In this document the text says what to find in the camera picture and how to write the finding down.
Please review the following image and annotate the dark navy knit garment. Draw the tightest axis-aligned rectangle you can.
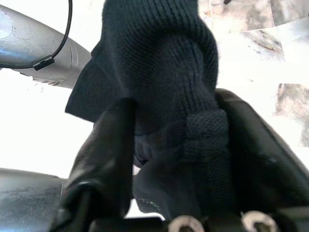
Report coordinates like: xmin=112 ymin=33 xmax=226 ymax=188
xmin=64 ymin=0 xmax=239 ymax=219

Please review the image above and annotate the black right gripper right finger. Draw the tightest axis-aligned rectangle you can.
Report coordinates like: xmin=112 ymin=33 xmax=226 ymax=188
xmin=214 ymin=88 xmax=309 ymax=215

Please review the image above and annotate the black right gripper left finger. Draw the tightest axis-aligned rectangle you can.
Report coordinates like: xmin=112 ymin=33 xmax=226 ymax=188
xmin=57 ymin=98 xmax=137 ymax=227

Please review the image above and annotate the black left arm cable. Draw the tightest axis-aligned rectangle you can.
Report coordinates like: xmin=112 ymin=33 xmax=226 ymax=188
xmin=0 ymin=0 xmax=73 ymax=71

